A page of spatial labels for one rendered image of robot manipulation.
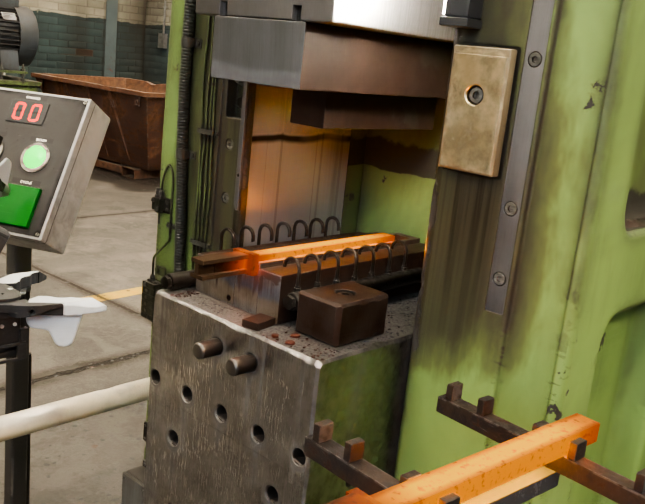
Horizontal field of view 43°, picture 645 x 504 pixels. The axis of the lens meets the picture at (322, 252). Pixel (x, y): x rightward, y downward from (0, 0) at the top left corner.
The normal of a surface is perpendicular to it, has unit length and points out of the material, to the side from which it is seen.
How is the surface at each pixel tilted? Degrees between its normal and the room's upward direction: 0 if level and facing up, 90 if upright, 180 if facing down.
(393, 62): 90
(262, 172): 90
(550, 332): 90
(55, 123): 60
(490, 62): 90
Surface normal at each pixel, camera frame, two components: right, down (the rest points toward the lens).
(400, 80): 0.73, 0.23
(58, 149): -0.22, -0.32
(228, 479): -0.68, 0.11
